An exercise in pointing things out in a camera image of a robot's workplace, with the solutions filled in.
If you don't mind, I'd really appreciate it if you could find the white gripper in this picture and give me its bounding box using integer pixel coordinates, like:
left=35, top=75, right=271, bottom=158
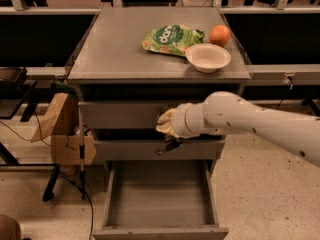
left=156, top=103, right=191, bottom=139

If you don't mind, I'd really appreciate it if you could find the black rxbar chocolate bar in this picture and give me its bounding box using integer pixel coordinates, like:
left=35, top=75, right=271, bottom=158
left=164, top=135, right=182, bottom=152

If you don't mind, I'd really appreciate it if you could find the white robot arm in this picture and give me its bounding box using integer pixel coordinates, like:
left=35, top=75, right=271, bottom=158
left=156, top=91, right=320, bottom=167

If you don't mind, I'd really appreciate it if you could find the grey drawer cabinet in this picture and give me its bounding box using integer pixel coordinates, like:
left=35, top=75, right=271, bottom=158
left=67, top=6, right=252, bottom=172

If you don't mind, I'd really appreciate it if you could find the grey middle drawer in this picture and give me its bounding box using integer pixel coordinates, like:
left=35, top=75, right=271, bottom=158
left=94, top=139, right=224, bottom=161

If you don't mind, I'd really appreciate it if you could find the grey top drawer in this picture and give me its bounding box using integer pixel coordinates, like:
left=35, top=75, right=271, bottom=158
left=79, top=101, right=178, bottom=129

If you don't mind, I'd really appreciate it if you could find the grey open bottom drawer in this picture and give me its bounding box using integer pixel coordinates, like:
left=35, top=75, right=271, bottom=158
left=93, top=160, right=228, bottom=240

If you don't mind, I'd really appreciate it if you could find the white paper bowl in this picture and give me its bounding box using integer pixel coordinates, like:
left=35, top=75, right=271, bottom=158
left=185, top=43, right=231, bottom=73

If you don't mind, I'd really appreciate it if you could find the green snack bag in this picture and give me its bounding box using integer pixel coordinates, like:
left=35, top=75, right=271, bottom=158
left=141, top=25, right=205, bottom=57

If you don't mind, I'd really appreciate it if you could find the orange fruit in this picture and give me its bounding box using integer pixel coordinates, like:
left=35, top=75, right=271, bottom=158
left=209, top=25, right=231, bottom=47

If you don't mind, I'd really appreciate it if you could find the brown cardboard box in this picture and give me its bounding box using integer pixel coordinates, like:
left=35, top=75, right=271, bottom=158
left=31, top=93, right=81, bottom=166

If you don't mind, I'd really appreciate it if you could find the brown round object corner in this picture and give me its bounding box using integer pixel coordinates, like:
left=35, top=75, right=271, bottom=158
left=0, top=214, right=21, bottom=240

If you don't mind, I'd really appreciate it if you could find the black floor cable left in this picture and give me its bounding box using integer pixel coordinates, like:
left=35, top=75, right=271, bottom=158
left=0, top=112, right=95, bottom=240

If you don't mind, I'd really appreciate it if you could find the black table frame left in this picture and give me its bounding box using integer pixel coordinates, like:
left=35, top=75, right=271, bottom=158
left=0, top=67, right=60, bottom=202

